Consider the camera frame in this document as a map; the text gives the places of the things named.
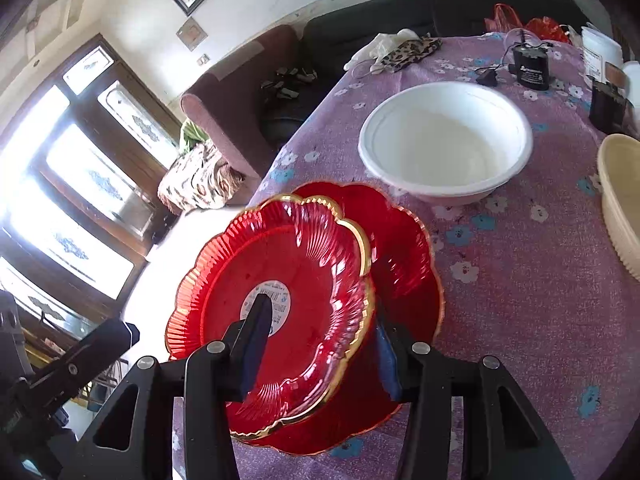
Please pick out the black leather sofa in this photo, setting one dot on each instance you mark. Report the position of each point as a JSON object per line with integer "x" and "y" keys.
{"x": 329, "y": 41}

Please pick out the large white foam bowl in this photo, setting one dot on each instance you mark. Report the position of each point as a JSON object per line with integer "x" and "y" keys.
{"x": 447, "y": 143}

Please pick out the black power adapter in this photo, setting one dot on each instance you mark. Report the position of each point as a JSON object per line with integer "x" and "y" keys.
{"x": 487, "y": 77}

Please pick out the floral blanket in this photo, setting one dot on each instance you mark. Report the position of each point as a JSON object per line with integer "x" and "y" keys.
{"x": 199, "y": 179}

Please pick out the dark jar with cork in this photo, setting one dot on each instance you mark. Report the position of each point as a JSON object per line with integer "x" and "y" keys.
{"x": 608, "y": 100}

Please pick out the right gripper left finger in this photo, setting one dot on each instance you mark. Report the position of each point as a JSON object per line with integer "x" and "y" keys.
{"x": 131, "y": 436}

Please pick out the green cushion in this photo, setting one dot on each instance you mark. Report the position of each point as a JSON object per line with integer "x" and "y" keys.
{"x": 191, "y": 135}

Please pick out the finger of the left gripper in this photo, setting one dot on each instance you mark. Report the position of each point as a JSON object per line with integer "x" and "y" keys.
{"x": 63, "y": 378}

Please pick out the small black device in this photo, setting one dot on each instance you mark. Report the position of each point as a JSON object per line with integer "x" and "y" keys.
{"x": 530, "y": 63}

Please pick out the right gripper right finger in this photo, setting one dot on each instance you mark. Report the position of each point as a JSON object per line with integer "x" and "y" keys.
{"x": 503, "y": 437}

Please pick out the small red gold-rimmed plate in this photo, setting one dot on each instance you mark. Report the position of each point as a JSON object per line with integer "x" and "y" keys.
{"x": 314, "y": 264}

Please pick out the white gloves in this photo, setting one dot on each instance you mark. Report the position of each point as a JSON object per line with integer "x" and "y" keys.
{"x": 377, "y": 49}

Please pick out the large red glass plate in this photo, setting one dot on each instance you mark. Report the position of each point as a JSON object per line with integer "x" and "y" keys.
{"x": 410, "y": 292}

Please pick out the leopard print cloth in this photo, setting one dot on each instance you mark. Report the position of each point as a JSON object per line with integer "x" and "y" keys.
{"x": 407, "y": 53}

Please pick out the red plastic bag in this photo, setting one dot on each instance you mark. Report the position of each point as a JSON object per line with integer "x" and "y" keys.
{"x": 506, "y": 19}

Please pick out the small wall plaque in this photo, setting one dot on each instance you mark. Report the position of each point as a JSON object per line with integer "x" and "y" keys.
{"x": 191, "y": 34}

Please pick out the wooden glass door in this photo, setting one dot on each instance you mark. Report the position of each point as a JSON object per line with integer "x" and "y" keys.
{"x": 81, "y": 162}

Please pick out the maroon armchair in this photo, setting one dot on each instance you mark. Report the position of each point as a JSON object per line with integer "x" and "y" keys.
{"x": 226, "y": 101}

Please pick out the white plastic jar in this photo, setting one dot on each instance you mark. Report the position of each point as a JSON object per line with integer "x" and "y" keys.
{"x": 599, "y": 51}

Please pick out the purple floral tablecloth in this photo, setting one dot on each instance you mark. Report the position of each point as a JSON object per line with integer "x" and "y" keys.
{"x": 529, "y": 273}

